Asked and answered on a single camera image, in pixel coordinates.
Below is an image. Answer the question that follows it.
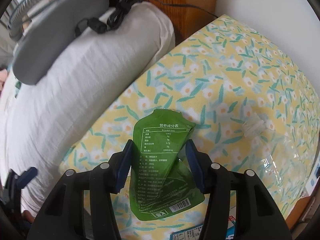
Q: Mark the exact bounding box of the green snack pouch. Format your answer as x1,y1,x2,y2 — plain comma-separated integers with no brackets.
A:
129,109,204,221

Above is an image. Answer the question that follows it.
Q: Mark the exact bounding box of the blue white milk carton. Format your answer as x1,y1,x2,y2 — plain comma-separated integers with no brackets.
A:
169,206,236,240

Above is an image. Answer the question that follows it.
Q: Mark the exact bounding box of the white pillow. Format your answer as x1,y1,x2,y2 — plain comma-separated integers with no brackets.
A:
1,2,175,216

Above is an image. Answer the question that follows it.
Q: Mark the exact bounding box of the clear plastic bag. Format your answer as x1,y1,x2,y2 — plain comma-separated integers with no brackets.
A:
242,115,307,203

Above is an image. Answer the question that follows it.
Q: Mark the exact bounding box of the yellow floral tablecloth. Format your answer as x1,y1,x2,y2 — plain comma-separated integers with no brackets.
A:
58,14,320,240

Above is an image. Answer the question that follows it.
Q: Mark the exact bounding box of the black power adapter cable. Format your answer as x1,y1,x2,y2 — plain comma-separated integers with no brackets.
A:
75,0,218,37

